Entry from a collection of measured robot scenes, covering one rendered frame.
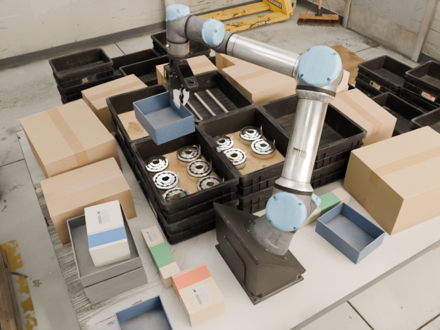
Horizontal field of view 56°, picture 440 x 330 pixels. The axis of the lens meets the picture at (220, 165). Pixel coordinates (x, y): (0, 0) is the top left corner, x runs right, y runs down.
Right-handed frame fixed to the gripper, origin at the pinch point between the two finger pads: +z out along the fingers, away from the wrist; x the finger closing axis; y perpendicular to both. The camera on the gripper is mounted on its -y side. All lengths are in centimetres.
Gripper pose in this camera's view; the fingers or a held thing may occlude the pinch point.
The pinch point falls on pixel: (181, 106)
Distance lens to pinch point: 153.9
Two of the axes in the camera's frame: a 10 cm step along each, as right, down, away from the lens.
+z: -0.5, 7.8, 6.2
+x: -8.8, 2.6, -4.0
